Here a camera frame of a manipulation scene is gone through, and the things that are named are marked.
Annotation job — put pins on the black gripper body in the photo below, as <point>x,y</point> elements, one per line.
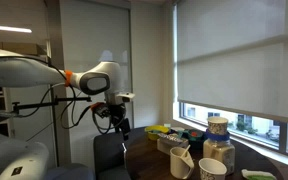
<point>117,111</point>

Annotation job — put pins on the beige mug cup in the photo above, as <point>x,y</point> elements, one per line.
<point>180,166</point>

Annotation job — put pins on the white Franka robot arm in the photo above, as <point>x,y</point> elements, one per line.
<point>14,71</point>

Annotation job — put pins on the brown patterned paper cup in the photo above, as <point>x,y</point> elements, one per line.
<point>217,125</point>

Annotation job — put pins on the white patterned paper cup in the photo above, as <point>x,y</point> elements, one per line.
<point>212,170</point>

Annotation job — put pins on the dark grey chair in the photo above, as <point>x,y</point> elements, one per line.
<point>109,153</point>

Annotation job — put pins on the yellow bowl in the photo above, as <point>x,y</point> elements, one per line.
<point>154,130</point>

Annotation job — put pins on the white rectangular box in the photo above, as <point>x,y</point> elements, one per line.
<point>170,143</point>

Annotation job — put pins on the small white bowl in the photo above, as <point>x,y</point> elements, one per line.
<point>177,130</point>

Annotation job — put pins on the beige spoon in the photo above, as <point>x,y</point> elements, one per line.
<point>185,151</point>

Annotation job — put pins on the blue grey cushion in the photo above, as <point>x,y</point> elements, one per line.
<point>69,172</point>

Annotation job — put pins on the dark teal bowl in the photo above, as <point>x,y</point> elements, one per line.
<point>195,137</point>

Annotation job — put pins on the narrow grey roller blind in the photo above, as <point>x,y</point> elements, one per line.
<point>94,36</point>

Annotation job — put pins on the clear jar blue lid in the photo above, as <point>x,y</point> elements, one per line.
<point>219,153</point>

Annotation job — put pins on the large grey roller blind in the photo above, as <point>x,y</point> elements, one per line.
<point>237,60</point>

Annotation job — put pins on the ceiling strip light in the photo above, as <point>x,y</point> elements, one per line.
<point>7,28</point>

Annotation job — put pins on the green white packet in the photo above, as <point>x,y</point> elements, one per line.
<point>257,175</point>

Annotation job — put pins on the black wrist camera orange mount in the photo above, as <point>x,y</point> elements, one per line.
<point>101,110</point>

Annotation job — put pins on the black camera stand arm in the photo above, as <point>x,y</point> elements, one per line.
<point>34,105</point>

